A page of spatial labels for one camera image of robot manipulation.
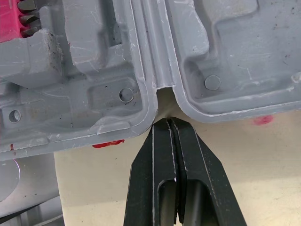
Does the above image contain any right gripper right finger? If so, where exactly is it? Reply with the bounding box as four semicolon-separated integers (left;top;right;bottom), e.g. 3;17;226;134
168;117;247;226

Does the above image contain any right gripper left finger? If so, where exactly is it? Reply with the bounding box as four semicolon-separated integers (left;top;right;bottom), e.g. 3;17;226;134
123;117;177;226

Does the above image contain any grey plastic tool case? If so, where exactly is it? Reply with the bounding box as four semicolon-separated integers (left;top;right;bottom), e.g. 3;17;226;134
0;0;301;161

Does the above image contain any pink screwdriver bit holder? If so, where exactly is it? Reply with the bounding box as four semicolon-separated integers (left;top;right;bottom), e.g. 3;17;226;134
0;0;41;43

